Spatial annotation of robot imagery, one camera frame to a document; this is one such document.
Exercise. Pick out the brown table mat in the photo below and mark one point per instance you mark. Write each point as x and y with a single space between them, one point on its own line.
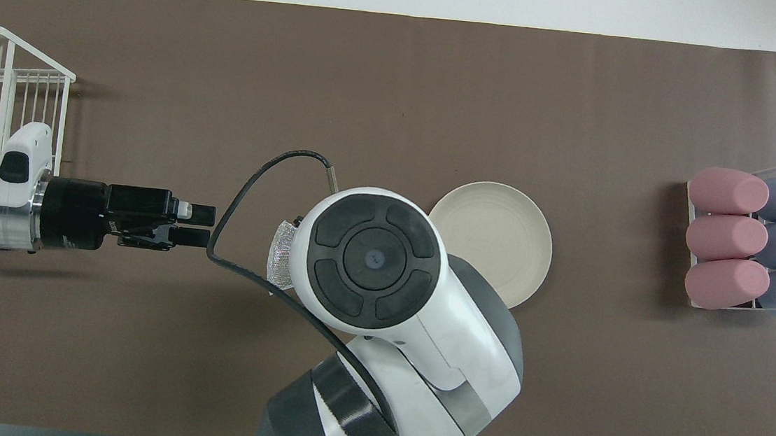
136 364

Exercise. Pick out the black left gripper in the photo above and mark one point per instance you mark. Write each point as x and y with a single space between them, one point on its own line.
79 215

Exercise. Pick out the pink plastic cup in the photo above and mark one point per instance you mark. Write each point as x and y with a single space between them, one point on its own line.
731 192
727 238
726 284

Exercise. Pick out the cream round plate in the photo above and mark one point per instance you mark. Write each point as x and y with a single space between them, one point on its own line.
499 235

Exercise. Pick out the silver mesh sponge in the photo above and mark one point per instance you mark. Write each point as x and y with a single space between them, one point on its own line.
280 258

